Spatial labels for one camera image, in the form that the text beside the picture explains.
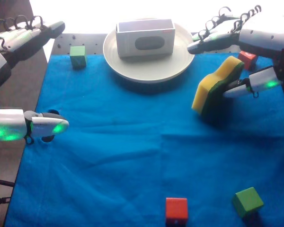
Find yellow green sponge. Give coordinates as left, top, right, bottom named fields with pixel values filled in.
left=191, top=56, right=245, bottom=119

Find black stand rod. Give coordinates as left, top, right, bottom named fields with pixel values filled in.
left=0, top=178, right=16, bottom=188

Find orange-red toy block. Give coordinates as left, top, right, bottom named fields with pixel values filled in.
left=165, top=197, right=188, bottom=225

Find red block with white numeral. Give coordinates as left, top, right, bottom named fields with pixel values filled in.
left=238, top=51, right=257, bottom=71

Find white rectangular box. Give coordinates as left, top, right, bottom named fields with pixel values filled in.
left=115, top=18, right=176, bottom=59

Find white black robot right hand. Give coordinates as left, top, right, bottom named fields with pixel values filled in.
left=0, top=15, right=70, bottom=145

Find round white plate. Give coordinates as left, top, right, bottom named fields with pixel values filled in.
left=103, top=17, right=195, bottom=84

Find blue table cloth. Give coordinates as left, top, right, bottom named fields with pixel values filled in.
left=4, top=52, right=284, bottom=227

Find green toy block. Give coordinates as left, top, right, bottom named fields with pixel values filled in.
left=70, top=46, right=87, bottom=70
left=231, top=186, right=264, bottom=218

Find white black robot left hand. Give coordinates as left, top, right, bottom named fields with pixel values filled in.
left=187, top=5, right=284, bottom=99

